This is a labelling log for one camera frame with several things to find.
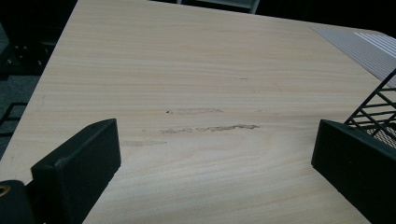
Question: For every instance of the black metal stand base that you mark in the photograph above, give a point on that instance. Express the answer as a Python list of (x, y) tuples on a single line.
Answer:
[(21, 56)]

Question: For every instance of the grey metal chair frame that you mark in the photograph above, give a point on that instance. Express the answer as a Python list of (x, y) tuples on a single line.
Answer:
[(224, 3)]

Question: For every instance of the grey ribbed mat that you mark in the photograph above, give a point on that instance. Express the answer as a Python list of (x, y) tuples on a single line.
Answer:
[(364, 51)]

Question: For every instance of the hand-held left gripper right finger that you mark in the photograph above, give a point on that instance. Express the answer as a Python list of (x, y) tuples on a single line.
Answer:
[(358, 168)]

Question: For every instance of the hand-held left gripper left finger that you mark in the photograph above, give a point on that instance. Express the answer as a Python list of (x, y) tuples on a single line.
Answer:
[(76, 168)]

